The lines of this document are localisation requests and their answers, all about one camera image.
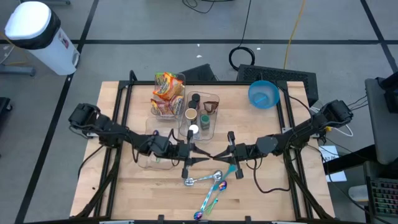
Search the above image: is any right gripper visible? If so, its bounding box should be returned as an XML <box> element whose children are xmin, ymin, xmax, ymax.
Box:
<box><xmin>212</xmin><ymin>130</ymin><xmax>259</xmax><ymax>180</ymax></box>

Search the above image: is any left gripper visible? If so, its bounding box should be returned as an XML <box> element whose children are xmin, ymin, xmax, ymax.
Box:
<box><xmin>169</xmin><ymin>129</ymin><xmax>213</xmax><ymax>180</ymax></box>

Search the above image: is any teal plastic spoon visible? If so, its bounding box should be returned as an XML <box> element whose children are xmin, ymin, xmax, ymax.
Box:
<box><xmin>222</xmin><ymin>164</ymin><xmax>238</xmax><ymax>183</ymax></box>

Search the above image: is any clear plastic bin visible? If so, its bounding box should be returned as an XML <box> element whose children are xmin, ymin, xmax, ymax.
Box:
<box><xmin>137</xmin><ymin>117</ymin><xmax>187</xmax><ymax>171</ymax></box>
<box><xmin>150</xmin><ymin>72</ymin><xmax>187</xmax><ymax>121</ymax></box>
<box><xmin>178</xmin><ymin>91</ymin><xmax>221</xmax><ymax>141</ymax></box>

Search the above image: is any silver spoon teal patterned handle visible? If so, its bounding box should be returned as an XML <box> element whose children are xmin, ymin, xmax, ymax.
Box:
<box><xmin>194</xmin><ymin>170</ymin><xmax>224</xmax><ymax>221</ymax></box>
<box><xmin>183</xmin><ymin>174</ymin><xmax>218</xmax><ymax>187</ymax></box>

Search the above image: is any white lid spice jar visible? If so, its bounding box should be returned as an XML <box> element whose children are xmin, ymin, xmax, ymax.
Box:
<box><xmin>188</xmin><ymin>123</ymin><xmax>200</xmax><ymax>139</ymax></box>

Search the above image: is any iridescent rainbow spoon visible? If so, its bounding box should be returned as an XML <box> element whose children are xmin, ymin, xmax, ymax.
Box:
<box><xmin>205</xmin><ymin>180</ymin><xmax>228</xmax><ymax>215</ymax></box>
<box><xmin>152</xmin><ymin>129</ymin><xmax>162</xmax><ymax>164</ymax></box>

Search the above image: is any tan lid spice jar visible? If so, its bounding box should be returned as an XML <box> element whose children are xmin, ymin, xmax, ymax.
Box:
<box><xmin>184</xmin><ymin>108</ymin><xmax>198</xmax><ymax>123</ymax></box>

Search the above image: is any yellow pink ramen packet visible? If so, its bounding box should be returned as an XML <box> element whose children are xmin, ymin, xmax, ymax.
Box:
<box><xmin>169</xmin><ymin>95</ymin><xmax>185</xmax><ymax>116</ymax></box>

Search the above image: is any red ramen packet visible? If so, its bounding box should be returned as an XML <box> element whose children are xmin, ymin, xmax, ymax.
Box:
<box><xmin>150</xmin><ymin>98</ymin><xmax>172</xmax><ymax>116</ymax></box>

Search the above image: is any orange yellow ramen packet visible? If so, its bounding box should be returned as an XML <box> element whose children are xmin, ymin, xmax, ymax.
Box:
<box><xmin>152</xmin><ymin>72</ymin><xmax>185</xmax><ymax>101</ymax></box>

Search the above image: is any blue plastic bowl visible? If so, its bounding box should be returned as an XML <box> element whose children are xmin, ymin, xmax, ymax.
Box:
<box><xmin>248</xmin><ymin>80</ymin><xmax>280</xmax><ymax>110</ymax></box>

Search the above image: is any black tilted panel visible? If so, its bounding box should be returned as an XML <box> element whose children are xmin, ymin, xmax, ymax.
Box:
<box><xmin>179</xmin><ymin>63</ymin><xmax>218</xmax><ymax>82</ymax></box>

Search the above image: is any black computer case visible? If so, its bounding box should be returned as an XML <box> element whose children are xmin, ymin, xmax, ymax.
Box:
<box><xmin>236</xmin><ymin>63</ymin><xmax>320</xmax><ymax>107</ymax></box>

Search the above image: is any white paper sheet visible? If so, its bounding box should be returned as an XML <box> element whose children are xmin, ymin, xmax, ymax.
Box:
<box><xmin>318</xmin><ymin>145</ymin><xmax>348</xmax><ymax>184</ymax></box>

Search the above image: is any black desk beam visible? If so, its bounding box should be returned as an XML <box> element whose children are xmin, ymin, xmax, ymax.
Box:
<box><xmin>323</xmin><ymin>143</ymin><xmax>379</xmax><ymax>175</ymax></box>

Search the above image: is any white computer mouse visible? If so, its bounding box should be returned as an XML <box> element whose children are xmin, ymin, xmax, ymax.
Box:
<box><xmin>348</xmin><ymin>185</ymin><xmax>370</xmax><ymax>203</ymax></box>

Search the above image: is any grey desk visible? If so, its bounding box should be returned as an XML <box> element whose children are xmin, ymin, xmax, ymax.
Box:
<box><xmin>364</xmin><ymin>77</ymin><xmax>398</xmax><ymax>166</ymax></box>

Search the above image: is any backlit keyboard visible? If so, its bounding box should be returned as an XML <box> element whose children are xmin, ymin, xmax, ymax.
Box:
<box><xmin>366</xmin><ymin>175</ymin><xmax>398</xmax><ymax>218</ymax></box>

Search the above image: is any black desk device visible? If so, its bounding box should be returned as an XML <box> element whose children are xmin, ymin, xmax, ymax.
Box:
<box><xmin>375</xmin><ymin>71</ymin><xmax>398</xmax><ymax>114</ymax></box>

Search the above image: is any white trash can black bag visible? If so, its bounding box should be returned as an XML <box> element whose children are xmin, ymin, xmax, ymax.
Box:
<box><xmin>4</xmin><ymin>1</ymin><xmax>81</xmax><ymax>77</ymax></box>

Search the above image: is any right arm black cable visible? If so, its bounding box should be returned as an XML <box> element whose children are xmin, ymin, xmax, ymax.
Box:
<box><xmin>252</xmin><ymin>155</ymin><xmax>292</xmax><ymax>194</ymax></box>

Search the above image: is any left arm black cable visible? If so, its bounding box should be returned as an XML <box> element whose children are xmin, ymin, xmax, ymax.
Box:
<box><xmin>132</xmin><ymin>128</ymin><xmax>180</xmax><ymax>164</ymax></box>

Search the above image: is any black aluminium table frame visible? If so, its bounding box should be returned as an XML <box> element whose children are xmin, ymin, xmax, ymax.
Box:
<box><xmin>70</xmin><ymin>70</ymin><xmax>336</xmax><ymax>224</ymax></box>

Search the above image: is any long black arm cable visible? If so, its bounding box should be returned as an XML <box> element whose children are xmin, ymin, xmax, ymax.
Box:
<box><xmin>278</xmin><ymin>86</ymin><xmax>313</xmax><ymax>118</ymax></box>

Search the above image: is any long black coiled cable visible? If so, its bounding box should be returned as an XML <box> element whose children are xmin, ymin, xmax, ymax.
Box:
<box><xmin>228</xmin><ymin>0</ymin><xmax>256</xmax><ymax>72</ymax></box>

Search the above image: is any thin black base cable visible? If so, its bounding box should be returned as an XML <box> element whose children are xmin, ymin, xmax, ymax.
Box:
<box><xmin>76</xmin><ymin>143</ymin><xmax>105</xmax><ymax>180</ymax></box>

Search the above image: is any white cable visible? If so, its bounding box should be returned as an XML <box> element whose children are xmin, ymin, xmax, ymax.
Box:
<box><xmin>310</xmin><ymin>105</ymin><xmax>354</xmax><ymax>138</ymax></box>

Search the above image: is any long yellow cable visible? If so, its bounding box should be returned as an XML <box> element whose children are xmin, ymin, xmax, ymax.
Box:
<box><xmin>282</xmin><ymin>0</ymin><xmax>307</xmax><ymax>70</ymax></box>

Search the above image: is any black floor cable loop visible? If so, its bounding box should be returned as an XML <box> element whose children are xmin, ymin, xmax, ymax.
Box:
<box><xmin>182</xmin><ymin>0</ymin><xmax>237</xmax><ymax>15</ymax></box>

